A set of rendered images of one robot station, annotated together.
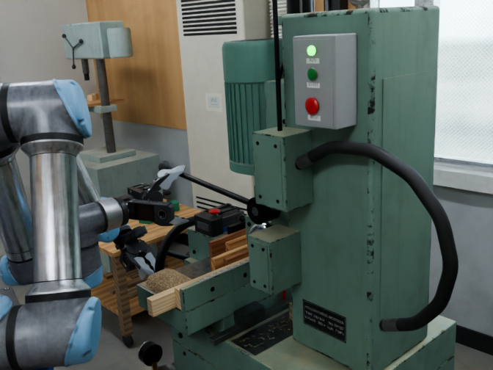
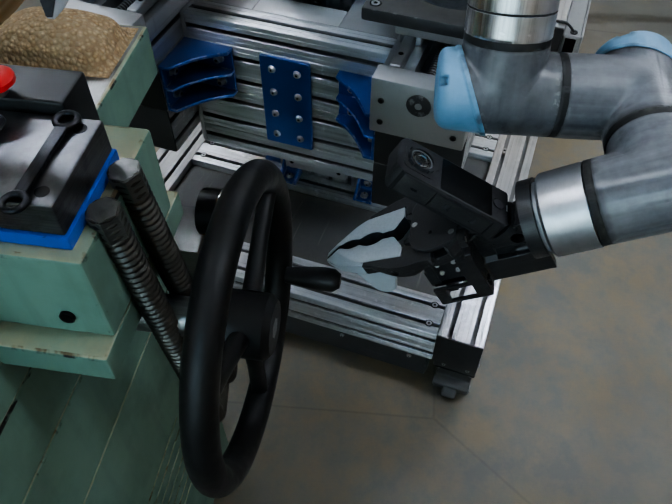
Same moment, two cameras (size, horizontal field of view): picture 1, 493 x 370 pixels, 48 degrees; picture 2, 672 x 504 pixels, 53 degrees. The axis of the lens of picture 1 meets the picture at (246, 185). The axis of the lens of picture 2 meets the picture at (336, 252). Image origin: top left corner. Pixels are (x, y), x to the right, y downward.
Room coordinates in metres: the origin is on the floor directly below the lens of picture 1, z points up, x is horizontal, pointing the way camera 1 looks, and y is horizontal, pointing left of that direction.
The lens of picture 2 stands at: (1.89, 0.02, 1.30)
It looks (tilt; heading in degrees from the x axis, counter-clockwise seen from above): 50 degrees down; 140
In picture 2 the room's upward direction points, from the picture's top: straight up
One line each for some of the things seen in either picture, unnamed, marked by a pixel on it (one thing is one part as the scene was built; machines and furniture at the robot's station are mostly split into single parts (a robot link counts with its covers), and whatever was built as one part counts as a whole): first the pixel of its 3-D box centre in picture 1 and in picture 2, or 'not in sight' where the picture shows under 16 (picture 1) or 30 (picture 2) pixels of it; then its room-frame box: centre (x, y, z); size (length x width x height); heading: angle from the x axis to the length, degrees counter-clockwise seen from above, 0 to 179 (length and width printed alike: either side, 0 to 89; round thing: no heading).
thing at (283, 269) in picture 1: (274, 259); not in sight; (1.10, -0.05, 1.02); 0.09 x 0.07 x 0.12; 131
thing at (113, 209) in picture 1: (108, 215); not in sight; (1.25, 0.33, 1.09); 0.08 x 0.05 x 0.08; 41
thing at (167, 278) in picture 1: (170, 279); (54, 31); (1.24, 0.20, 0.92); 0.14 x 0.09 x 0.04; 41
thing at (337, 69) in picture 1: (324, 81); not in sight; (1.00, -0.15, 1.40); 0.10 x 0.06 x 0.16; 41
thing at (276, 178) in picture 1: (282, 167); not in sight; (1.08, -0.07, 1.22); 0.09 x 0.08 x 0.15; 41
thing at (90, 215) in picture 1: (78, 225); not in sight; (1.20, 0.39, 1.09); 0.11 x 0.08 x 0.09; 131
